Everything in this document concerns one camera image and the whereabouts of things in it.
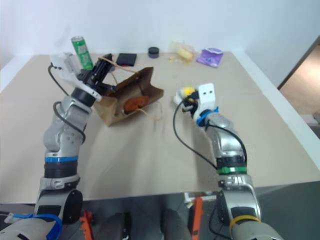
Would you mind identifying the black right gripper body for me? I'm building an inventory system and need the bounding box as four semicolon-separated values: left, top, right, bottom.
181;91;201;114

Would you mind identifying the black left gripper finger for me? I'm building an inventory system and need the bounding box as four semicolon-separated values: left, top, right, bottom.
99;52;114;67
98;83;118;93

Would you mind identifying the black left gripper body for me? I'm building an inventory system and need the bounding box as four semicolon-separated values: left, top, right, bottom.
77;60;112;90

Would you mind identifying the yellow and white plush toy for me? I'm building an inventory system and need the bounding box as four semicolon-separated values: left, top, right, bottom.
173;85;198;106

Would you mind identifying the brown paper bag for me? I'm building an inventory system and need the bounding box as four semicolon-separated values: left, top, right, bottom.
94;55;166;127

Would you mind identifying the clear bag with yellow item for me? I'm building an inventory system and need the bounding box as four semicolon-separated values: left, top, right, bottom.
170;40;196;63

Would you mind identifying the black flat pouch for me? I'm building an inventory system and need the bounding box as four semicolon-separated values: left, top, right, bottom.
116;52;138;67

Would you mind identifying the green drink can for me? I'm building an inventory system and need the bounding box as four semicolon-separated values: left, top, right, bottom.
70;36;94;71

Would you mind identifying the orange round food item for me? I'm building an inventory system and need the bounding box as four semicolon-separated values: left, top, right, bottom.
123;95;150;113

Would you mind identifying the purple snack packet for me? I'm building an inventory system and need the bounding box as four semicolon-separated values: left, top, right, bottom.
195;47;224;68

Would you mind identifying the black round container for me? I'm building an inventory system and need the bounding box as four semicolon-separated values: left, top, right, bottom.
147;46;160;59

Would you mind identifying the brown wooden panel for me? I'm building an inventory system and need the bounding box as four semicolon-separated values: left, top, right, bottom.
277;35;320;140

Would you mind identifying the orange clamp stand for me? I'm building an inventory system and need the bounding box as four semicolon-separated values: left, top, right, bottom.
189;196;205;240
79;209;97;240

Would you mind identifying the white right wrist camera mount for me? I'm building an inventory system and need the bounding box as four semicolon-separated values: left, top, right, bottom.
191;82;218;121

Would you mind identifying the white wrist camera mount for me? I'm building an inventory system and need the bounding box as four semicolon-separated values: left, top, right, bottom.
191;82;218;121
49;51;103;102

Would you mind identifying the blue wrist cable tie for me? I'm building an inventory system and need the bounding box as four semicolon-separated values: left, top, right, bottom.
195;105;220;128

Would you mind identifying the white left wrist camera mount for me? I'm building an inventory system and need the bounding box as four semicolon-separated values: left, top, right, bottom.
49;51;103;102

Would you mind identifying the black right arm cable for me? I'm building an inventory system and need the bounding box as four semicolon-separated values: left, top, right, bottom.
172;100;221;171

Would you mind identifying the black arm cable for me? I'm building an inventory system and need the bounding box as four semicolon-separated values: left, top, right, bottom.
47;63;87;145
172;100;221;171

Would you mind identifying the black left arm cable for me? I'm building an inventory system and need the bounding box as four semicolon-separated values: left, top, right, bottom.
47;63;87;145

